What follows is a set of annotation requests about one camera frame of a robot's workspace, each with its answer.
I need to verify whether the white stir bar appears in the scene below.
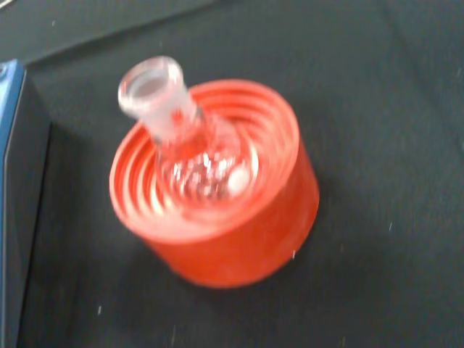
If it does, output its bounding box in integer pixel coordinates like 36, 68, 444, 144
224, 169, 252, 193

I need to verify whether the black bench cloth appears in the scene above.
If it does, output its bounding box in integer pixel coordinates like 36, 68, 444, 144
0, 0, 464, 348

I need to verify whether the blue base heater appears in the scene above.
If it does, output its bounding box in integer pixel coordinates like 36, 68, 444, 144
0, 59, 51, 348

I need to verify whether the red flask support ring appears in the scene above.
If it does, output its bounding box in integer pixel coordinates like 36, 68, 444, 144
108, 78, 320, 289

